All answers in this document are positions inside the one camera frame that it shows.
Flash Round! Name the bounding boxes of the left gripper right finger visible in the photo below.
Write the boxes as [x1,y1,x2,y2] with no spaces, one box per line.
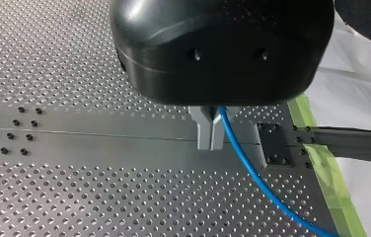
[210,105,241,151]

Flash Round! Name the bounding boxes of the blue cable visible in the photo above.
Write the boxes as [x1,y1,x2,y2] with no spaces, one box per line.
[218,106,339,237]

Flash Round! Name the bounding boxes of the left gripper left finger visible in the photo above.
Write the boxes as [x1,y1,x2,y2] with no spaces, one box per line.
[187,105,213,151]

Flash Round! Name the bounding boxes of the black panel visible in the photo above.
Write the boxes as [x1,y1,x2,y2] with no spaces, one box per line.
[334,0,371,51]

